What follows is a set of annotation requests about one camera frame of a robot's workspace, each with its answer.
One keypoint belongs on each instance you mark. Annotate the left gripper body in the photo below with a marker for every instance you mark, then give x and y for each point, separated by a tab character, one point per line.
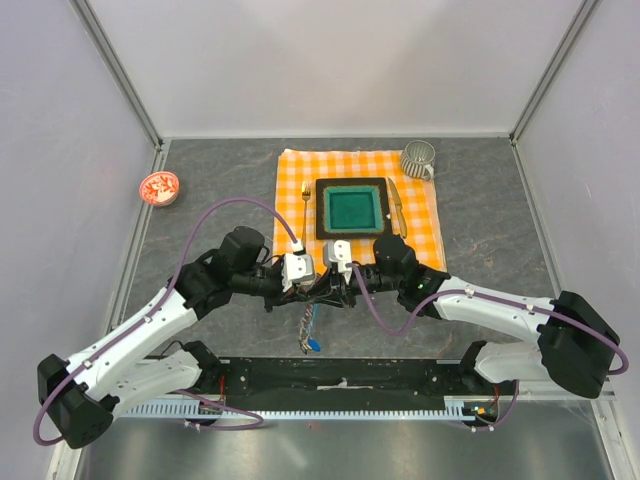
269	286

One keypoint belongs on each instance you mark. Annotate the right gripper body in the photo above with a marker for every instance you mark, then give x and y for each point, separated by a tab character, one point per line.
345	292

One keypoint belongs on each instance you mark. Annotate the large keyring organiser with rings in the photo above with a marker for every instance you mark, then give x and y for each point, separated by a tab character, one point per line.
307	322

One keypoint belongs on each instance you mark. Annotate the blue key tag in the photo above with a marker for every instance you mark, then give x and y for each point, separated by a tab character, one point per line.
313	345

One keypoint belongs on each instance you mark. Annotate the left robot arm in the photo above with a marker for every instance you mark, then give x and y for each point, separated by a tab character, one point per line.
83	394

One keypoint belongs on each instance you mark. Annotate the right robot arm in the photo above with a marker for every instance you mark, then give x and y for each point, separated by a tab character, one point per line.
563	340

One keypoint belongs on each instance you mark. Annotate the black teal square plate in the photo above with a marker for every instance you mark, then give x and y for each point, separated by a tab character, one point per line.
352	208

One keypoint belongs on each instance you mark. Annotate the gold fork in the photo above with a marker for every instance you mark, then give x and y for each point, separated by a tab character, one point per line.
306	196

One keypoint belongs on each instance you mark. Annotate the gold knife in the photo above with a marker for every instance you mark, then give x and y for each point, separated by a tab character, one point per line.
398	208

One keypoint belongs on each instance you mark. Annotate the red white patterned bowl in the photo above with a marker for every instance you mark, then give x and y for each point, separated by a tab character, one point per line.
159	189

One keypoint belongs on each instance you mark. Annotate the striped mug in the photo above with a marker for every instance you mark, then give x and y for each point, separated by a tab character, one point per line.
417	160

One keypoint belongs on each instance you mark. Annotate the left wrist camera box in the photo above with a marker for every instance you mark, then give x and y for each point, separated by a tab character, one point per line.
297	267

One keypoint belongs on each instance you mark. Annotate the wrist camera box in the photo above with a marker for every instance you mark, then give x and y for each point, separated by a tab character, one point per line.
338	253
297	267

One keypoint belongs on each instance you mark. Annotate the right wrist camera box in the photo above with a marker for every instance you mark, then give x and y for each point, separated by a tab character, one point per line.
338	253

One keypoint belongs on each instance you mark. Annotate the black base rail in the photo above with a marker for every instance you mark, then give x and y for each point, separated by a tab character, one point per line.
338	384

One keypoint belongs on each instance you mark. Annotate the white cable duct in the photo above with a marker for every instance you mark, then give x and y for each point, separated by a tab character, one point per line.
191	409

